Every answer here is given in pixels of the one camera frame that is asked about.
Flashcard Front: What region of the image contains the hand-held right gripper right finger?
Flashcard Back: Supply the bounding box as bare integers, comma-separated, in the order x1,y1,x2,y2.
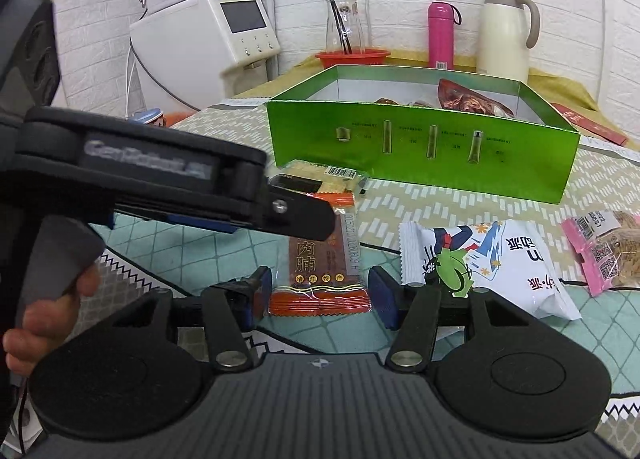
368,266,538,372

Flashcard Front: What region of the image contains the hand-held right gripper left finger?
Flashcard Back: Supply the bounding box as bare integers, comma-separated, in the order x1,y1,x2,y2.
107,266,275,374

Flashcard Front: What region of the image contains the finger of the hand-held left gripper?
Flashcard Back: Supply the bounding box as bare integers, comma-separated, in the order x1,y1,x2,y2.
107,186,337,241

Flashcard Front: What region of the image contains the pale cracker packet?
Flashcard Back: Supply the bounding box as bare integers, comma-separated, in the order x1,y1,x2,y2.
267,159,371,197

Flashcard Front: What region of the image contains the brown orange jerky packet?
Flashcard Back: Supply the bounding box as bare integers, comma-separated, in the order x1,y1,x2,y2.
268,191,373,317

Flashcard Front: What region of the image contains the green cardboard box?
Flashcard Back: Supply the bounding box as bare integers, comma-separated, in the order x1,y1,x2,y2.
266,65,582,204

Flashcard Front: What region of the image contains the person's left hand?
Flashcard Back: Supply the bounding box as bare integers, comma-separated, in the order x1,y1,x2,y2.
2,261,102,376

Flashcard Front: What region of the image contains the blue rimmed white cup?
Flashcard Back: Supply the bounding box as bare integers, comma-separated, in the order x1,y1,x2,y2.
127,109,166,128

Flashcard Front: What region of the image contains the white water dispenser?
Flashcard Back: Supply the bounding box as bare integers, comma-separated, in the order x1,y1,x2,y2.
130,0,281,114

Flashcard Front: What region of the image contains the white cartoon snack packet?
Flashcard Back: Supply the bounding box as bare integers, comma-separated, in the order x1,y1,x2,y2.
398,220,582,322

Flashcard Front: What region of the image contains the red plastic bowl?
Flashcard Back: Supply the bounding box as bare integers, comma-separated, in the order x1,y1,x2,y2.
315,49,392,70

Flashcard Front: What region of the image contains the glass carafe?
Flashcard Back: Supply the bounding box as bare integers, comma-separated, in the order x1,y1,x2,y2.
324,0,366,54

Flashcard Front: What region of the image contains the black stirring stick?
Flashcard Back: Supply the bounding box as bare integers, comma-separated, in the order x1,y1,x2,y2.
326,0,353,54

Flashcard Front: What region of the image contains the red nut snack packet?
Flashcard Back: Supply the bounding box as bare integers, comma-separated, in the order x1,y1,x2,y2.
437,78,516,117

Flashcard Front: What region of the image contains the pink snack packet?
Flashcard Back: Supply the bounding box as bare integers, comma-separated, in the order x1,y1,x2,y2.
560,210,640,297

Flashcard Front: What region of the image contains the pink thermos bottle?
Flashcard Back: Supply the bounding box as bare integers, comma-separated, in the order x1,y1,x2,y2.
427,1,462,70

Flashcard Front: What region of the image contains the teal quilted mat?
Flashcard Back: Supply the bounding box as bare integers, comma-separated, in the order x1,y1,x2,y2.
75,219,640,440

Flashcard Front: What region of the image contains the cream thermal jug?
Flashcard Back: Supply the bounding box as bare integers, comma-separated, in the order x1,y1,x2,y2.
476,0,542,84

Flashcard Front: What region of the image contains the red envelope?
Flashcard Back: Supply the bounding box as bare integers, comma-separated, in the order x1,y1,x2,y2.
555,103,628,147

